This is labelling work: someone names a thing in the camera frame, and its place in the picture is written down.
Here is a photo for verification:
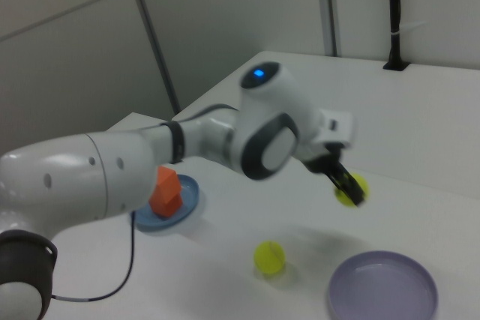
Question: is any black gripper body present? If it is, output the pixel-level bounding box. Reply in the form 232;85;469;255
301;142;345;178

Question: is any yellow tennis ball black print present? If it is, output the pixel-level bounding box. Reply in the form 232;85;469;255
334;173;371;208

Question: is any orange foam cube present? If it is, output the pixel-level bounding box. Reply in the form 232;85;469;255
154;165;184;205
148;193;184;220

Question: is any purple plastic plate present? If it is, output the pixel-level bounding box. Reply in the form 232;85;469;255
327;250;440;320

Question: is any blue plastic plate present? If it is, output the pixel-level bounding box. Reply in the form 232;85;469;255
131;173;201;232

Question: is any black strap on arm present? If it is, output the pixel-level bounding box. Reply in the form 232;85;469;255
164;120;188;165

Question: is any grey partition post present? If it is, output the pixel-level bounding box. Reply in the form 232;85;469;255
321;0;343;57

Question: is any black camera stand pole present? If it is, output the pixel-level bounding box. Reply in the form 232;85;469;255
382;0;410;72

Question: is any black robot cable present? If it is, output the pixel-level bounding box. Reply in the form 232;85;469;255
50;103;241;303

